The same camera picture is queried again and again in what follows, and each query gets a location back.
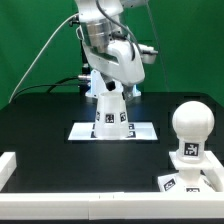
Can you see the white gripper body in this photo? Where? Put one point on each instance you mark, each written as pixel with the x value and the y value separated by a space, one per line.
pixel 123 64

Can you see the white lamp base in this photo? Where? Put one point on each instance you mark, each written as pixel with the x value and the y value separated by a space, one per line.
pixel 190 177

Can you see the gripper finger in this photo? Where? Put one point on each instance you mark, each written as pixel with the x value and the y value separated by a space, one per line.
pixel 127 93
pixel 110 84

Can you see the white tag sheet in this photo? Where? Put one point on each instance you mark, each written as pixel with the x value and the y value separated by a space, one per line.
pixel 137 131

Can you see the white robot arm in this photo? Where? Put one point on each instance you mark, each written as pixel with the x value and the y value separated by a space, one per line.
pixel 100 25

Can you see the white right rail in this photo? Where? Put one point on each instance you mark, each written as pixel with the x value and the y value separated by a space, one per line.
pixel 216 178

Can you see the white front rail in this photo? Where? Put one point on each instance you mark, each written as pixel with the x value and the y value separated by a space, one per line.
pixel 104 206

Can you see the white rail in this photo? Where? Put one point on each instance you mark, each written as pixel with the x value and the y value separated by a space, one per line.
pixel 104 206
pixel 8 165
pixel 216 178

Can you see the white left rail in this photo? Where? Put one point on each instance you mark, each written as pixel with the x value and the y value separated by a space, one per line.
pixel 8 165

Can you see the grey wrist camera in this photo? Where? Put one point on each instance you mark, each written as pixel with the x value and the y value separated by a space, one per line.
pixel 149 54

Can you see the white lamp shade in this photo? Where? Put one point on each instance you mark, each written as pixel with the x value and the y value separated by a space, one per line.
pixel 111 120

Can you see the black camera stand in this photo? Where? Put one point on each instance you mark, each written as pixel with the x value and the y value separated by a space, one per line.
pixel 84 77

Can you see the white lamp bulb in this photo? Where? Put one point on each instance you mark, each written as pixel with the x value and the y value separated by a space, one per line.
pixel 192 122

